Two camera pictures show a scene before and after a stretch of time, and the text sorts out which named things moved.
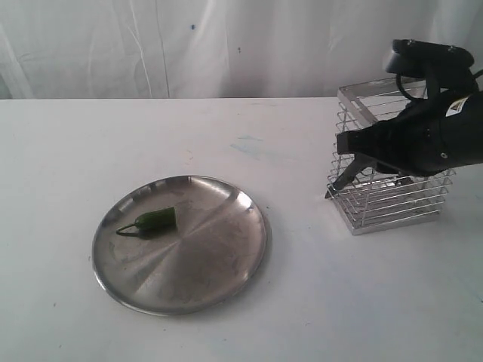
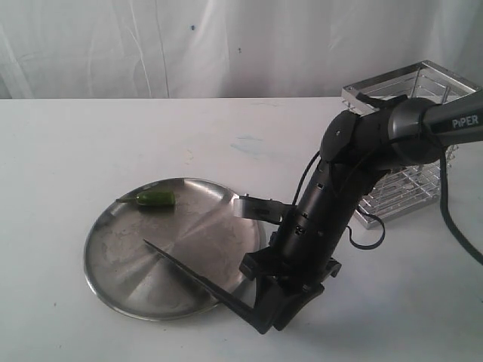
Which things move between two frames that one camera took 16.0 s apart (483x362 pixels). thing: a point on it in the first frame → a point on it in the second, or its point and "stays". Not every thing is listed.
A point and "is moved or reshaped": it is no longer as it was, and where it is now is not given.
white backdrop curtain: x=216 y=49 stays
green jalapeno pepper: x=163 y=219 → x=151 y=197
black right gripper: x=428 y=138 → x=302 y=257
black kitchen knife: x=359 y=164 is moved or reshaped
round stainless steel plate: x=214 y=258 stays
